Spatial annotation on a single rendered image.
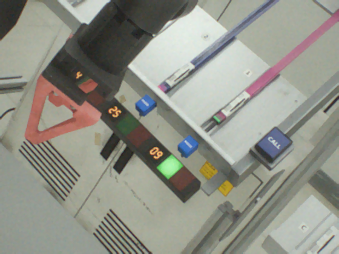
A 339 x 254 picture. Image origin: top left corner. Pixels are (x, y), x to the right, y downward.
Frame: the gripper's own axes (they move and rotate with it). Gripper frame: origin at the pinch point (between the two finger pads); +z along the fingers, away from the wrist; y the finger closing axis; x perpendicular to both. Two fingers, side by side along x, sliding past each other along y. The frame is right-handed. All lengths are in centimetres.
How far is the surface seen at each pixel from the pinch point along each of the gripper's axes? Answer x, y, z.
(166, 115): 19.4, -39.9, 5.7
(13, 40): -17, -178, 75
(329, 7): 32, -58, -27
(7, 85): -6, -89, 46
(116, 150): 26, -76, 35
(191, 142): 24.1, -32.5, 4.0
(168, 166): 23.7, -31.0, 9.5
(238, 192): 49, -59, 16
